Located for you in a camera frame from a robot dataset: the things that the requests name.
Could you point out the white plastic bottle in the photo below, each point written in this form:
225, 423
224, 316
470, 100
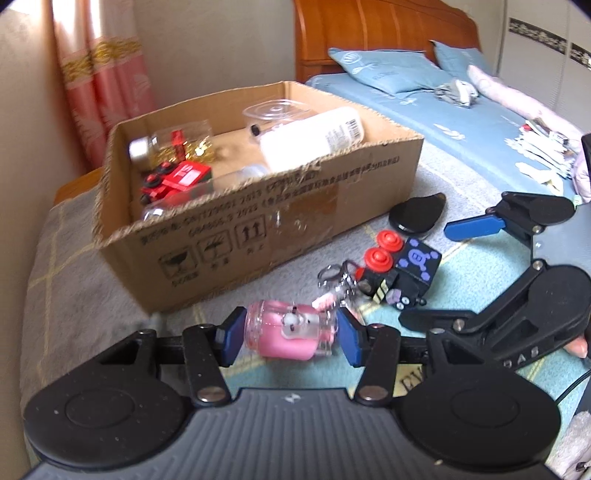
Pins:
300, 143

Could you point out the black flat teardrop tag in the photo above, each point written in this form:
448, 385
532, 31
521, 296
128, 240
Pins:
415, 214

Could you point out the clear plastic jar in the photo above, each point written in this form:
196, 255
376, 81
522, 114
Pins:
157, 212

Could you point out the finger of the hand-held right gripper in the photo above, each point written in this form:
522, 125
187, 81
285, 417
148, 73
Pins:
475, 227
443, 321

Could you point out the grey green checked blanket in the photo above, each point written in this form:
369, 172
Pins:
69, 277

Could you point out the pile of printed papers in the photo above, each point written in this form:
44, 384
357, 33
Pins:
545, 147

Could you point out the large blue pillow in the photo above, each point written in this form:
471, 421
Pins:
383, 69

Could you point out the black cube toy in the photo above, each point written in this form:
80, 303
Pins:
415, 272

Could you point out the blue flower print bedsheet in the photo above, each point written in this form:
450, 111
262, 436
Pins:
415, 108

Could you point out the small blue pillow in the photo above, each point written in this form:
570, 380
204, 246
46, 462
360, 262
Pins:
461, 57

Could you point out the white fuzzy cloth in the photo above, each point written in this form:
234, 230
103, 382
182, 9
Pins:
572, 447

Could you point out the red toy train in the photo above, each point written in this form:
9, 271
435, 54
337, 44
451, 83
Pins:
182, 177

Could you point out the capsule bottle with silver cap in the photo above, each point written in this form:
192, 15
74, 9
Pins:
143, 148

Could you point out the pink gold patterned curtain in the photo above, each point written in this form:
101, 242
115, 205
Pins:
101, 92

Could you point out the person's right hand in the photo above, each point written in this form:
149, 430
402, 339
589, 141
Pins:
579, 346

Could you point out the clear plastic container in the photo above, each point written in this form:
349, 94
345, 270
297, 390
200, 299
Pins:
277, 110

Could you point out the brown cardboard box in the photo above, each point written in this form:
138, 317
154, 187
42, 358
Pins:
277, 217

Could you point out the pink fuzzy blanket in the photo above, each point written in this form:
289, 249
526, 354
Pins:
517, 99

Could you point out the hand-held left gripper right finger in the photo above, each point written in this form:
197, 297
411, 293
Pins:
348, 339

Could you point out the grey white crumpled cloth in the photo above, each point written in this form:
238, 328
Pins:
457, 92

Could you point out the wooden bed headboard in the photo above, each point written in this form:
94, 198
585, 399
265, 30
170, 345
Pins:
369, 27

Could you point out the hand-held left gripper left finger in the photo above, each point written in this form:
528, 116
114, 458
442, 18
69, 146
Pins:
233, 333

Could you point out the white wardrobe with patterned strip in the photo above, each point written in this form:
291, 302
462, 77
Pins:
540, 69

